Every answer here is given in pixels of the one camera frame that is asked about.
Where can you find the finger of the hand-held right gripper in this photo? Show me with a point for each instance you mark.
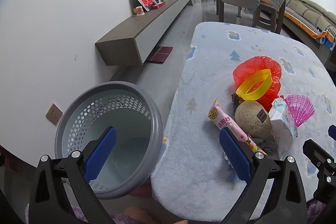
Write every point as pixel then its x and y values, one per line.
pixel 313 149
pixel 332 132

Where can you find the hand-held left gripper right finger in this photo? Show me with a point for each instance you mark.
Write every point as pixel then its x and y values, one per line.
pixel 235 155

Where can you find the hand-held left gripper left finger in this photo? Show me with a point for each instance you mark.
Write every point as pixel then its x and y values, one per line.
pixel 101 155

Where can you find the pink snack packet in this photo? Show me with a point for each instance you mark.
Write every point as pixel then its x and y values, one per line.
pixel 223 121

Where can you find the grey knotted cloth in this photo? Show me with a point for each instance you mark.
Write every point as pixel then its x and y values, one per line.
pixel 270 148

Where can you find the white wet wipes pack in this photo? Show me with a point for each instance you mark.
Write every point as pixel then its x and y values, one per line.
pixel 282 127

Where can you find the beige plush ball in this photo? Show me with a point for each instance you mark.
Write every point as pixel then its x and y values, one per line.
pixel 249 119

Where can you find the pink shell-shaped plastic scoop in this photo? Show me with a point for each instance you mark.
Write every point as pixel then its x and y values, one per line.
pixel 299 108

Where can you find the grey perforated plastic basket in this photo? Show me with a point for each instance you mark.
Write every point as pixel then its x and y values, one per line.
pixel 155 134

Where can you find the red plastic bag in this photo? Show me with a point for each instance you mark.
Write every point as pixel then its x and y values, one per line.
pixel 275 69

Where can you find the dark side table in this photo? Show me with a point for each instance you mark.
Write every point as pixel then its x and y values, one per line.
pixel 331 61

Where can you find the light blue printed blanket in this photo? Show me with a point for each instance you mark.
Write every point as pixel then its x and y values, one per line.
pixel 210 69

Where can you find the orange checkered sofa blanket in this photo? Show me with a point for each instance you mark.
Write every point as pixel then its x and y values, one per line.
pixel 302 20

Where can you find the maroon bathroom scale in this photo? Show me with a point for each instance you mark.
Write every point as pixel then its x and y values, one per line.
pixel 161 54

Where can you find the grey-green sofa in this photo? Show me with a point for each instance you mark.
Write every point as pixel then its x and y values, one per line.
pixel 307 8

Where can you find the grey wooden stool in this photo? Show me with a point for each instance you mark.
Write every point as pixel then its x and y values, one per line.
pixel 263 12

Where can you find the small yellow box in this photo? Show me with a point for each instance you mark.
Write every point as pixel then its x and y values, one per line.
pixel 134 11

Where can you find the paper cup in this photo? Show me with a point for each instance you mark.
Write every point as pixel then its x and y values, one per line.
pixel 140 11

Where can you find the flat red box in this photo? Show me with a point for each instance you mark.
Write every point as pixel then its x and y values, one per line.
pixel 158 5

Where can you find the wall socket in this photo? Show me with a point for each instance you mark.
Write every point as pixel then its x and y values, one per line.
pixel 53 114

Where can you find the floating wall cabinet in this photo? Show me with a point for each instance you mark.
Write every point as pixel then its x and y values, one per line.
pixel 147 19

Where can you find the large photo frame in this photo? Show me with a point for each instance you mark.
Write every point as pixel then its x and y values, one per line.
pixel 145 1

